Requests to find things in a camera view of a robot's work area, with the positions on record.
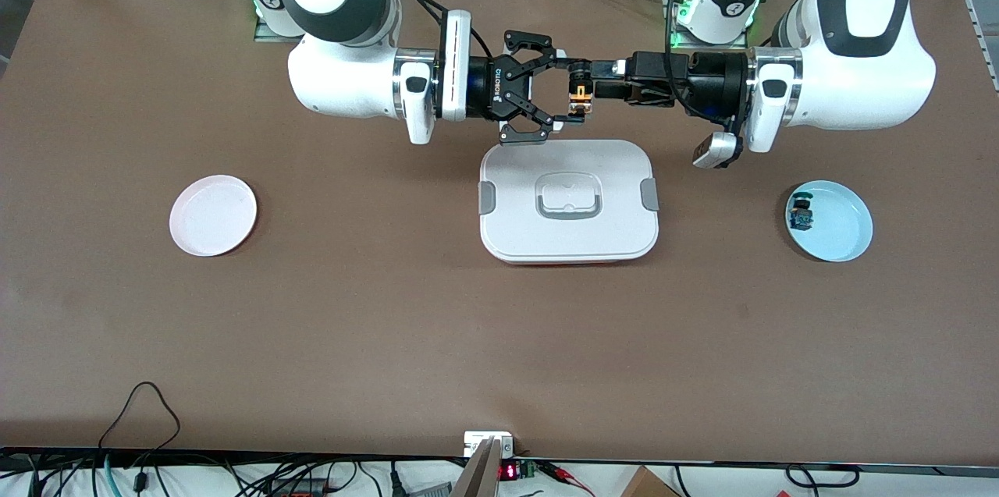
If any orange push-button switch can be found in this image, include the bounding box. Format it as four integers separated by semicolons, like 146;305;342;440
567;69;596;118

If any white lidded box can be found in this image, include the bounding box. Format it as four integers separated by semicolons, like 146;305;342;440
478;140;660;264

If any light blue round plate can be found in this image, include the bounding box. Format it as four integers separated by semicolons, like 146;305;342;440
785;180;873;262

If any pink round plate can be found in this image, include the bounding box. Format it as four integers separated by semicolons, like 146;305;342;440
169;175;258;257

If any white mounting block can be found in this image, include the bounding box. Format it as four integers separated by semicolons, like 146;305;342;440
464;431;515;458

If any aluminium bar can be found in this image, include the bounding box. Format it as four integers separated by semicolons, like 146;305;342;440
450;438;503;497

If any brown cardboard piece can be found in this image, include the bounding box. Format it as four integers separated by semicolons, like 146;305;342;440
620;466;681;497

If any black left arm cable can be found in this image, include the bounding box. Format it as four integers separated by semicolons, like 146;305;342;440
666;0;720;88

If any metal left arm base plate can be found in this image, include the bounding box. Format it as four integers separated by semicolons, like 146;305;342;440
662;0;703;51

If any green push-button switch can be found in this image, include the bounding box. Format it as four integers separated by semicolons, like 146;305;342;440
789;193;814;233

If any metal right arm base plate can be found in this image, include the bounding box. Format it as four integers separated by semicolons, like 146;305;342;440
254;0;301;44

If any aluminium frame profile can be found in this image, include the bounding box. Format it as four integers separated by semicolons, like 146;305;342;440
935;0;999;96

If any coiled black cable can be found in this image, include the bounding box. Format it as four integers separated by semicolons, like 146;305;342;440
784;463;861;489

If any looped thin black cable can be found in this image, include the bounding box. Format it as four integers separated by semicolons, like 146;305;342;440
98;381;182;468

